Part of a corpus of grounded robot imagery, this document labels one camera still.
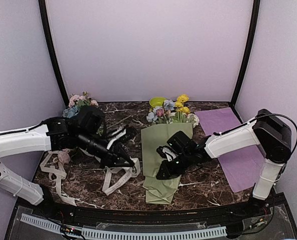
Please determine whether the right black frame post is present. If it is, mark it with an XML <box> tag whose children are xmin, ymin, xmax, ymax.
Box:
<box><xmin>230</xmin><ymin>0</ymin><xmax>261</xmax><ymax>108</ymax></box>

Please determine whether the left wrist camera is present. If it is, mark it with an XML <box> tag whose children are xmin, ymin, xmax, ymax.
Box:
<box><xmin>106</xmin><ymin>125</ymin><xmax>137</xmax><ymax>150</ymax></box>

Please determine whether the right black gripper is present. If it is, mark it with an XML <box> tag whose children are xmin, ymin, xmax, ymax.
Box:
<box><xmin>156</xmin><ymin>151</ymin><xmax>193</xmax><ymax>179</ymax></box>

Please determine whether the peach and green wrapping paper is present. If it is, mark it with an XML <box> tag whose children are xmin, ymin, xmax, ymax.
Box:
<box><xmin>140</xmin><ymin>123</ymin><xmax>193</xmax><ymax>205</ymax></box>

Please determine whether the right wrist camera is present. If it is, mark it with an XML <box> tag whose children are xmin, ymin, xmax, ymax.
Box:
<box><xmin>156</xmin><ymin>146</ymin><xmax>178</xmax><ymax>162</ymax></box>

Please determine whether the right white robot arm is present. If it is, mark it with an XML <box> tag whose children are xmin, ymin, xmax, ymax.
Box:
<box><xmin>156</xmin><ymin>109</ymin><xmax>297</xmax><ymax>217</ymax></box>

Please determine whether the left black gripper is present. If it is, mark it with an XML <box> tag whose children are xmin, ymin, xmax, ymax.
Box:
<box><xmin>76</xmin><ymin>128</ymin><xmax>136</xmax><ymax>169</ymax></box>

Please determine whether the white slotted cable duct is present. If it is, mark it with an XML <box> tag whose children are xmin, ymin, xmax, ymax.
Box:
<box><xmin>20</xmin><ymin>212</ymin><xmax>227</xmax><ymax>240</ymax></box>

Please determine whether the blue fake flower on table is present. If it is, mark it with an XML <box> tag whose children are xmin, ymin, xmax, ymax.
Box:
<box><xmin>62</xmin><ymin>105</ymin><xmax>80</xmax><ymax>118</ymax></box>

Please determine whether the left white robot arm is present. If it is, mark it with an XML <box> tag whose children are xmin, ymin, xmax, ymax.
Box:
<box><xmin>0</xmin><ymin>106</ymin><xmax>137</xmax><ymax>218</ymax></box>

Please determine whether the cream printed ribbon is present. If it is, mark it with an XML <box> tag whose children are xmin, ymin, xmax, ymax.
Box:
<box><xmin>101</xmin><ymin>158</ymin><xmax>141</xmax><ymax>196</ymax></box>

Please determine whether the left black frame post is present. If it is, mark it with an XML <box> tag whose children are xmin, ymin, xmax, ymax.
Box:
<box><xmin>38</xmin><ymin>0</ymin><xmax>69</xmax><ymax>106</ymax></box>

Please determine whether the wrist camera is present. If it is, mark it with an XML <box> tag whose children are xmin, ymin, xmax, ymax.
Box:
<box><xmin>156</xmin><ymin>146</ymin><xmax>178</xmax><ymax>162</ymax></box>
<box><xmin>106</xmin><ymin>125</ymin><xmax>137</xmax><ymax>150</ymax></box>

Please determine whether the yellow fake flower stem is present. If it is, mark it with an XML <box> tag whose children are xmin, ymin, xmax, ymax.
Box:
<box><xmin>175</xmin><ymin>94</ymin><xmax>191</xmax><ymax>123</ymax></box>

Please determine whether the black front rail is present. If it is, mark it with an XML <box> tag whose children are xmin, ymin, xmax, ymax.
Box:
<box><xmin>13</xmin><ymin>192</ymin><xmax>289</xmax><ymax>230</ymax></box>

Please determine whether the white and red flower stem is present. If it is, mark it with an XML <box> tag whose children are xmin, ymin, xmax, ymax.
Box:
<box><xmin>186</xmin><ymin>113</ymin><xmax>200</xmax><ymax>128</ymax></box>

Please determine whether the green plastic bowl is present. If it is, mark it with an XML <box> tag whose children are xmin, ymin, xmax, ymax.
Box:
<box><xmin>149</xmin><ymin>97</ymin><xmax>166</xmax><ymax>108</ymax></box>

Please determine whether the pink fake flower bunch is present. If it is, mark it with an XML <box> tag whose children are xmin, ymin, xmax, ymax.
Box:
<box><xmin>57</xmin><ymin>91</ymin><xmax>133</xmax><ymax>165</ymax></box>

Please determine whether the black frame post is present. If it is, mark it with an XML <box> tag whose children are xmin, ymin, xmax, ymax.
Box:
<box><xmin>230</xmin><ymin>0</ymin><xmax>261</xmax><ymax>108</ymax></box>
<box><xmin>38</xmin><ymin>0</ymin><xmax>69</xmax><ymax>106</ymax></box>

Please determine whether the purple wrapping paper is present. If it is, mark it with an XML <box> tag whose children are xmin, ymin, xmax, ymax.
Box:
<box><xmin>193</xmin><ymin>107</ymin><xmax>267</xmax><ymax>193</ymax></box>

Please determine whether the blue fake flower stem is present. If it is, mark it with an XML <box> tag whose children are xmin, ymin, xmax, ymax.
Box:
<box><xmin>146</xmin><ymin>100</ymin><xmax>175</xmax><ymax>125</ymax></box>

